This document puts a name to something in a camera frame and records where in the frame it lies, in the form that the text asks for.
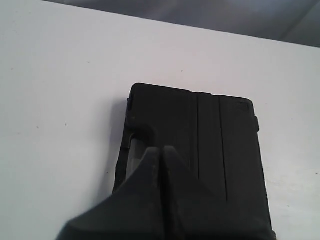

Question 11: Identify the black plastic tool case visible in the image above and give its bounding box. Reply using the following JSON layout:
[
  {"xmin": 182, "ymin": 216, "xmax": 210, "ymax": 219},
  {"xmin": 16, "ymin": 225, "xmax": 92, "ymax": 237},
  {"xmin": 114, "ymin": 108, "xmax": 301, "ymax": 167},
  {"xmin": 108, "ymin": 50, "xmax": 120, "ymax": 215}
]
[{"xmin": 113, "ymin": 83, "xmax": 276, "ymax": 240}]

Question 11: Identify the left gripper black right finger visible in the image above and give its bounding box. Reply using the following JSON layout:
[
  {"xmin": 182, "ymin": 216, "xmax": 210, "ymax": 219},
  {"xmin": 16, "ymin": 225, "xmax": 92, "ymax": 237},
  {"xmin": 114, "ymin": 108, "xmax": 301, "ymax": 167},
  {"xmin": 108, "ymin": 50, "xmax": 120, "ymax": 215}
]
[{"xmin": 160, "ymin": 146, "xmax": 218, "ymax": 240}]

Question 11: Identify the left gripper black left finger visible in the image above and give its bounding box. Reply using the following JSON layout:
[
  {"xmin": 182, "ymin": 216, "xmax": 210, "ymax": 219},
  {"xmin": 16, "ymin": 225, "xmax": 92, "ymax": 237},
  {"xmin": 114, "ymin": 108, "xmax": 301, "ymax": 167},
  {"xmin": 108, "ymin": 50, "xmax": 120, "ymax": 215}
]
[{"xmin": 57, "ymin": 147, "xmax": 165, "ymax": 240}]

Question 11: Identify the white backdrop curtain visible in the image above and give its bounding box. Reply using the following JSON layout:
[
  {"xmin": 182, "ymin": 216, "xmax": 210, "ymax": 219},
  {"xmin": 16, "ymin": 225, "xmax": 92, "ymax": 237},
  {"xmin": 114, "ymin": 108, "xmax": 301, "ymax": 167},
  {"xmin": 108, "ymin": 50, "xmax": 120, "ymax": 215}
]
[{"xmin": 57, "ymin": 0, "xmax": 320, "ymax": 48}]

